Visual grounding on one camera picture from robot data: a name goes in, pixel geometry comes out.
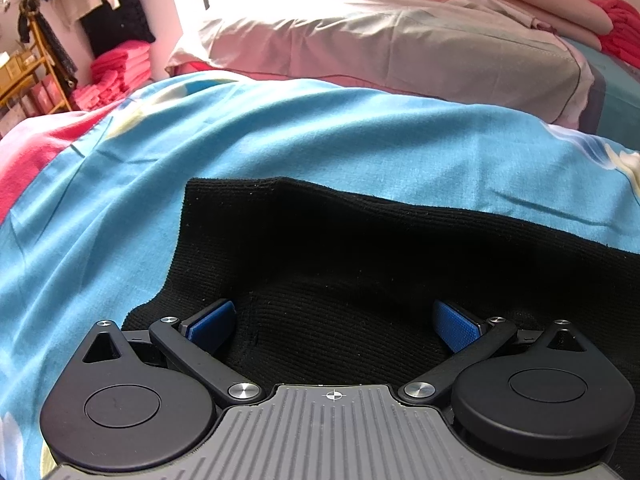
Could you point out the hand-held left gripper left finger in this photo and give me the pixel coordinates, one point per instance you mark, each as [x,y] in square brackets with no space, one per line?
[212,324]

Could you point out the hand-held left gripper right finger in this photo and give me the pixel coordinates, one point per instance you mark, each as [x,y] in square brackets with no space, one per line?
[456,326]

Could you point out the black pants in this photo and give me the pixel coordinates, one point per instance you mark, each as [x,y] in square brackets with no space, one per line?
[350,260]

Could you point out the blue floral blanket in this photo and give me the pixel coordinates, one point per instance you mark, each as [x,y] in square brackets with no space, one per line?
[125,200]

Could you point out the stack of pink towels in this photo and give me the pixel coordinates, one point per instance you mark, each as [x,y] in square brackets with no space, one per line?
[115,72]

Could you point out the teal grey bedsheet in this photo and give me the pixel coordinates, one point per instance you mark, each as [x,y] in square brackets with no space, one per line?
[617,105]

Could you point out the grey pink pillow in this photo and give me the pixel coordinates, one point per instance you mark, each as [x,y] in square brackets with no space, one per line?
[400,50]

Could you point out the wooden rack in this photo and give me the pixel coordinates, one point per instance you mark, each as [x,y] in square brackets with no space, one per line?
[30,85]

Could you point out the hanging black garment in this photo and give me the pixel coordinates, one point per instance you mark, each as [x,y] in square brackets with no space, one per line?
[120,10]

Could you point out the red cloth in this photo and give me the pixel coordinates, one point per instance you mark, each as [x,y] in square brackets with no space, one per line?
[620,30]

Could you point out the folded pink cloth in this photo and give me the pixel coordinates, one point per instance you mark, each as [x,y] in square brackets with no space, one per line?
[550,0]

